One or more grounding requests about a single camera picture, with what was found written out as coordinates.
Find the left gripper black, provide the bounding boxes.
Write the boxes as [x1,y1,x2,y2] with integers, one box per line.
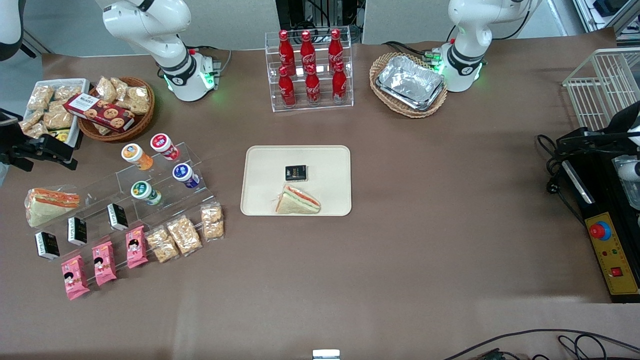
[556,100,640,158]

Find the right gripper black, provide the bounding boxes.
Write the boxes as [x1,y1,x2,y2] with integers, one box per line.
[0,111,79,173]

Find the orange gum bottle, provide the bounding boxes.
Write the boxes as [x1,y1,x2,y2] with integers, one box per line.
[121,143,155,172]

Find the green gum bottle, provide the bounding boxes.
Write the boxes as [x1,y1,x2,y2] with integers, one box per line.
[130,180,163,207]

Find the red gum bottle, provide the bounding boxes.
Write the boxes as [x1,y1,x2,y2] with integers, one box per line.
[150,132,180,162]

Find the blue gum bottle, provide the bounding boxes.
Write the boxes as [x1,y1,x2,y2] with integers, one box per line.
[172,162,201,190]

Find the cream plastic tray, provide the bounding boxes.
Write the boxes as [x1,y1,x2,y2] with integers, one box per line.
[240,145,353,217]

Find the wrapped triangle sandwich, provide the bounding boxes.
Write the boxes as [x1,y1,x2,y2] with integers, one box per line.
[274,183,322,215]
[24,187,81,229]

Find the white rectangular snack bin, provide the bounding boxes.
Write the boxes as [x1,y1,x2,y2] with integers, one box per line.
[22,78,91,149]

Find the clear plastic container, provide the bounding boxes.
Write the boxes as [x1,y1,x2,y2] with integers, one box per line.
[611,155,640,212]

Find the red cookie box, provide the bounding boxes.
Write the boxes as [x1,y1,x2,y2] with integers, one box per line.
[63,93,136,134]

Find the dark round wicker basket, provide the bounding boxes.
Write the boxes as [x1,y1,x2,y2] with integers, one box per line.
[77,76,156,144]

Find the black sealing machine yellow panel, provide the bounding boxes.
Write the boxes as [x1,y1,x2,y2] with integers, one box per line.
[559,144,640,304]

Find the pink snack packet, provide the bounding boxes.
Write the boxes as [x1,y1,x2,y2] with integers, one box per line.
[91,240,118,287]
[60,254,92,301]
[124,225,150,270]

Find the clear acrylic stepped stand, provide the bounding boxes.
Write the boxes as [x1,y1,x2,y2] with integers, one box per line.
[29,142,222,281]

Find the light oval wicker basket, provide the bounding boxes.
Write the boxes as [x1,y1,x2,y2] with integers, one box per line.
[369,52,449,119]

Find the stacked aluminium foil trays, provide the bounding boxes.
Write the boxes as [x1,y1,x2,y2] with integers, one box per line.
[375,54,446,112]

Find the red cola bottle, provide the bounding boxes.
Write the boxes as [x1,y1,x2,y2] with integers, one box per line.
[277,65,297,109]
[327,28,345,73]
[299,30,317,76]
[278,29,296,76]
[331,61,349,104]
[304,64,322,106]

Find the clear acrylic bottle rack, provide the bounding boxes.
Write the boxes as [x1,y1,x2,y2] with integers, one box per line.
[264,25,355,113]

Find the black equipment rack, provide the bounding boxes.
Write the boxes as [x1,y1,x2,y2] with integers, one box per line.
[274,0,367,32]

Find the white wire basket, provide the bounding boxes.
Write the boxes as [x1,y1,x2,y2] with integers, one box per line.
[562,47,640,132]

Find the black power cable with plug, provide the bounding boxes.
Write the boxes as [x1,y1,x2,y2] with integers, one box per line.
[535,133,587,223]

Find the aluminium frame shelf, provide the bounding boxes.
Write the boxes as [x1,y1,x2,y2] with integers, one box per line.
[572,0,640,44]

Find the thin black floor cables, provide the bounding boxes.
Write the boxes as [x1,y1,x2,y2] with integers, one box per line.
[442,328,640,360]

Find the grey arm base cable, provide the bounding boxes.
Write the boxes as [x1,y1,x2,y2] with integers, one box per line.
[187,45,234,77]

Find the black arm base cables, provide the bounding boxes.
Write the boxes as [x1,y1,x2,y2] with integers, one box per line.
[382,39,447,65]

